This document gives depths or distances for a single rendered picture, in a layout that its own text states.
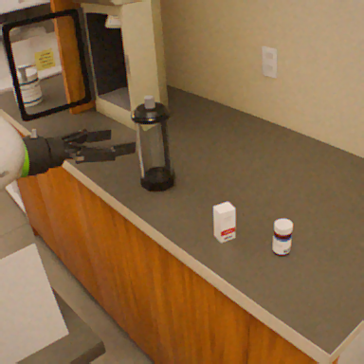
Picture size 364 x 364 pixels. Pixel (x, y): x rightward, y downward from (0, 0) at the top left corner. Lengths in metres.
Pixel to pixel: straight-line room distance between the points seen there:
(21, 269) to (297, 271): 0.57
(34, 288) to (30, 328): 0.09
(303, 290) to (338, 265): 0.12
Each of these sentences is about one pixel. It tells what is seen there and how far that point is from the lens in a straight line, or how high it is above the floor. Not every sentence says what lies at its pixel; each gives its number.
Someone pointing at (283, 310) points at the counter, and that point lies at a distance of 0.87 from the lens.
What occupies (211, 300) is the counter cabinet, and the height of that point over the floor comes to 0.80.
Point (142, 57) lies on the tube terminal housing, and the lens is 1.51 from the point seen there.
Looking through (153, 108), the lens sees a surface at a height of 1.18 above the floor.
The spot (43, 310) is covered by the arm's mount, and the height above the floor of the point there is 1.03.
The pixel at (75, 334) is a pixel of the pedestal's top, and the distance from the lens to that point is 0.87.
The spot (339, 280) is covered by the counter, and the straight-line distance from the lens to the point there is 0.95.
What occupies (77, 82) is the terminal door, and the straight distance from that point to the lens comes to 1.76.
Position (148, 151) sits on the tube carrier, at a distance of 1.15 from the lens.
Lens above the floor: 1.60
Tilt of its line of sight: 32 degrees down
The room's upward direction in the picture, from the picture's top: 4 degrees counter-clockwise
